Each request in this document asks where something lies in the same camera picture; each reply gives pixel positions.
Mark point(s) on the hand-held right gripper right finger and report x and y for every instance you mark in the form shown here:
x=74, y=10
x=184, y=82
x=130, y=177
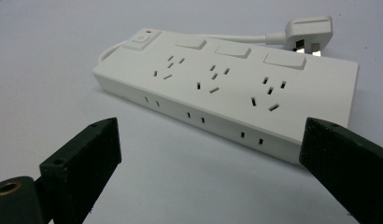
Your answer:
x=345, y=168

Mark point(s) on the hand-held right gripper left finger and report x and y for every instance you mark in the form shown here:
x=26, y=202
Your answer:
x=83, y=161

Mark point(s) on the white power strip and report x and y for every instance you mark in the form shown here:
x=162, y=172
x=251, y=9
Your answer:
x=230, y=90

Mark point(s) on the white power plug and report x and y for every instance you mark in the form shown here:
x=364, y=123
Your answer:
x=308, y=34

